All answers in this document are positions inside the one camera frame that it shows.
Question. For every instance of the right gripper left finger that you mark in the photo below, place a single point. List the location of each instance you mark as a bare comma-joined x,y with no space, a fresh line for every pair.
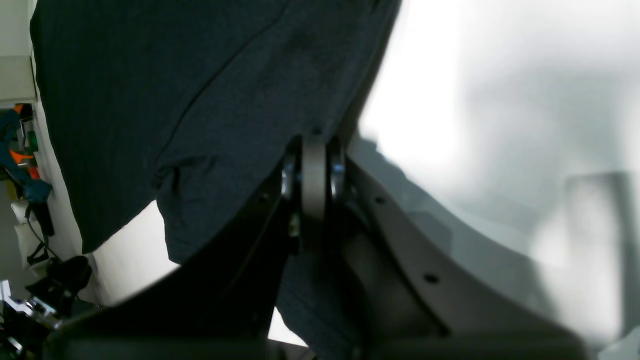
216,306

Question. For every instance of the black T-shirt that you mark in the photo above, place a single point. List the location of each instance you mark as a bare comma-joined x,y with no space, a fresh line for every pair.
191,102

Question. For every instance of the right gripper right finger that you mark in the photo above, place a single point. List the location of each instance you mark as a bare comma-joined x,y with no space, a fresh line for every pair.
413,302

